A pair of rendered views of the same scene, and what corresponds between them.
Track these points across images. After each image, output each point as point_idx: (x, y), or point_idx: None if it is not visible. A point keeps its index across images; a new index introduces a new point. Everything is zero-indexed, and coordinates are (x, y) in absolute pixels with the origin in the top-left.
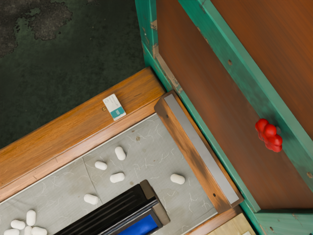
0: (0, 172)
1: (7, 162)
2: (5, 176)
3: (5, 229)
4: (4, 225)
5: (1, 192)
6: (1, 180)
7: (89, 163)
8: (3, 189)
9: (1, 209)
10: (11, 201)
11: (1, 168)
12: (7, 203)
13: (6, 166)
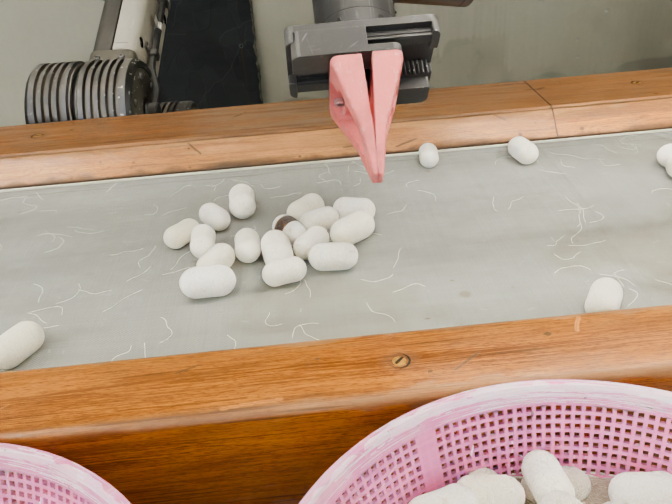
0: (651, 84)
1: (667, 78)
2: (665, 88)
3: (652, 160)
4: (648, 156)
5: (649, 106)
6: (654, 90)
7: None
8: (657, 100)
9: (639, 139)
10: (667, 134)
11: (653, 82)
12: (656, 134)
13: (666, 81)
